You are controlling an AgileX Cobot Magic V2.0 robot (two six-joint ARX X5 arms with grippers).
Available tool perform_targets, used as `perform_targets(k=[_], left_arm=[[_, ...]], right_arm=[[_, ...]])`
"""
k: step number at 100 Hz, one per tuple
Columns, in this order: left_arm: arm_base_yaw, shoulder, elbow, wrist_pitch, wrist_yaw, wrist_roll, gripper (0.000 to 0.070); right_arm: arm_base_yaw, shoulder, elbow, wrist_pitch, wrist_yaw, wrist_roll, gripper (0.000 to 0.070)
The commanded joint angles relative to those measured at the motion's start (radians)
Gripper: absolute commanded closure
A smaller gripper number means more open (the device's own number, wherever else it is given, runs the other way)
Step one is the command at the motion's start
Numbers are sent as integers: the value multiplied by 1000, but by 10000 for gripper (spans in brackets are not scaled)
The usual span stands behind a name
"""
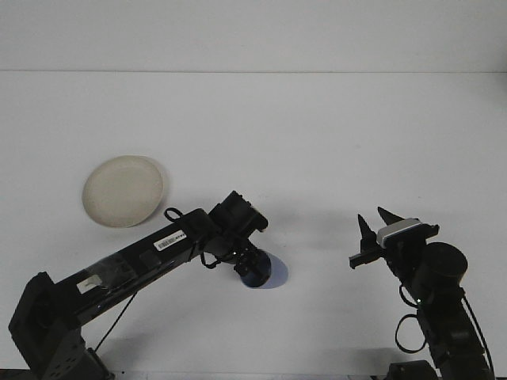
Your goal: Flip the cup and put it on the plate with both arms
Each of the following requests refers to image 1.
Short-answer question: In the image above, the pale blue cup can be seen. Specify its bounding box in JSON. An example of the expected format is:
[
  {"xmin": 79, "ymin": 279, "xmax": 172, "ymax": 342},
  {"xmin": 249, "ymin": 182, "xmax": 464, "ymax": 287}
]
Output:
[{"xmin": 240, "ymin": 253, "xmax": 289, "ymax": 291}]

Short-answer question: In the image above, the pale round plate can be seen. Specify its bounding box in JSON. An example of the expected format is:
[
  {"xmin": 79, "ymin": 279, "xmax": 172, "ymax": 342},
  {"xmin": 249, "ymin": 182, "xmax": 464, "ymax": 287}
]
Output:
[{"xmin": 82, "ymin": 155, "xmax": 166, "ymax": 229}]

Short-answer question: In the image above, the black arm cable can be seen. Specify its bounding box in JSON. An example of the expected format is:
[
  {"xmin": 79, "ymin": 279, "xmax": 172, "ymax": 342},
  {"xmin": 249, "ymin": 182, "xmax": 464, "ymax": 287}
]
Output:
[
  {"xmin": 395, "ymin": 283, "xmax": 495, "ymax": 375},
  {"xmin": 94, "ymin": 207, "xmax": 239, "ymax": 353}
]

